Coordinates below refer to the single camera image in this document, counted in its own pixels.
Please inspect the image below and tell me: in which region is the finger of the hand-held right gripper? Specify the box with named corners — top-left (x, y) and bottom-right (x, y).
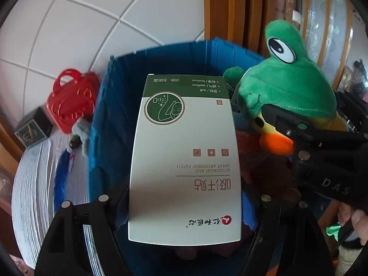
top-left (262, 104), bottom-right (318, 143)
top-left (335, 91), bottom-right (368, 134)

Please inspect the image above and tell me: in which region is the white ribbed mat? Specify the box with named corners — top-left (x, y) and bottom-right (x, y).
top-left (12, 128), bottom-right (95, 276)

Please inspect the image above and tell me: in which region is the blue plastic container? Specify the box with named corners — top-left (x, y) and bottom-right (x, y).
top-left (89, 37), bottom-right (268, 236)

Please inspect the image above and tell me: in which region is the blue cloth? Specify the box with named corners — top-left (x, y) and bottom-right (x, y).
top-left (241, 191), bottom-right (259, 231)

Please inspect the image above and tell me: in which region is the wooden door frame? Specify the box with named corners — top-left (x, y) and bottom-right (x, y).
top-left (203, 0), bottom-right (284, 64)

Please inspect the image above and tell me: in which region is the grey plush toy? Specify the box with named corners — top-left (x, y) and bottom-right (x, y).
top-left (72, 118), bottom-right (92, 157)

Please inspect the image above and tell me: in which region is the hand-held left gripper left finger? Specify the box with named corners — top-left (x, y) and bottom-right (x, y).
top-left (34, 175), bottom-right (132, 276)

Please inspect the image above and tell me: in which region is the red plastic handbag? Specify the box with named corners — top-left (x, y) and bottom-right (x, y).
top-left (47, 68), bottom-right (101, 134)

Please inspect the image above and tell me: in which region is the green frog plush toy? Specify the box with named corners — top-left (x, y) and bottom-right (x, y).
top-left (223, 20), bottom-right (350, 156)

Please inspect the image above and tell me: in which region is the plastic wrapped mattress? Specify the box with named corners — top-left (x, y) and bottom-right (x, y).
top-left (299, 0), bottom-right (355, 87)

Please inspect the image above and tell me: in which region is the dark cube box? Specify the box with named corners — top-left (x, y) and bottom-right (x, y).
top-left (14, 106), bottom-right (54, 149)

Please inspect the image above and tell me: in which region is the white and green box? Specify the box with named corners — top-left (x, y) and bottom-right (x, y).
top-left (128, 74), bottom-right (242, 246)

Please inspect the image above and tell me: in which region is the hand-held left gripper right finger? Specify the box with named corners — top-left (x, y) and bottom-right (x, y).
top-left (243, 182), bottom-right (336, 276)

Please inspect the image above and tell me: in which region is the person's right hand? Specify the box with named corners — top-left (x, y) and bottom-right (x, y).
top-left (337, 201), bottom-right (368, 243)

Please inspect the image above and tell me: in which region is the blue tassel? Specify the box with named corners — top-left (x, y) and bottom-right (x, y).
top-left (54, 147), bottom-right (76, 204)

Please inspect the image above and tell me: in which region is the red brown cloth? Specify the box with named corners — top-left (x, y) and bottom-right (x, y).
top-left (236, 129), bottom-right (266, 183)

